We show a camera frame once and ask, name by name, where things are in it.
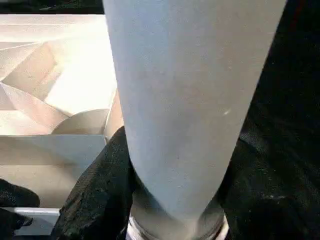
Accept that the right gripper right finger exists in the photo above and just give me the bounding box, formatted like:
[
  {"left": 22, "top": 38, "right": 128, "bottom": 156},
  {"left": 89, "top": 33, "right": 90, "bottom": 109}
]
[{"left": 221, "top": 132, "right": 320, "bottom": 240}]

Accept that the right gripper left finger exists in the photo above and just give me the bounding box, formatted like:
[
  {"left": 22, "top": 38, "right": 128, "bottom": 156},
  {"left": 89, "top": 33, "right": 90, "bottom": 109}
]
[{"left": 51, "top": 125, "right": 137, "bottom": 240}]

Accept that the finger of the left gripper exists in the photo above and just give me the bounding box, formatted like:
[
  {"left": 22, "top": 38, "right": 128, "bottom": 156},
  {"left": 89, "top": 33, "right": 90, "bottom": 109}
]
[
  {"left": 0, "top": 177, "right": 41, "bottom": 208},
  {"left": 0, "top": 206, "right": 35, "bottom": 240}
]

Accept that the white plastic table top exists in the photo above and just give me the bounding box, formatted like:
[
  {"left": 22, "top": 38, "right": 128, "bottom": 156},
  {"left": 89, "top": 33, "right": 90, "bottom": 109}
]
[{"left": 0, "top": 13, "right": 231, "bottom": 240}]

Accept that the white plastic table leg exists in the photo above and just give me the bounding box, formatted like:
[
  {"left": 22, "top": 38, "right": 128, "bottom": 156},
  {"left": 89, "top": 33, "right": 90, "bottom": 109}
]
[{"left": 102, "top": 0, "right": 288, "bottom": 223}]

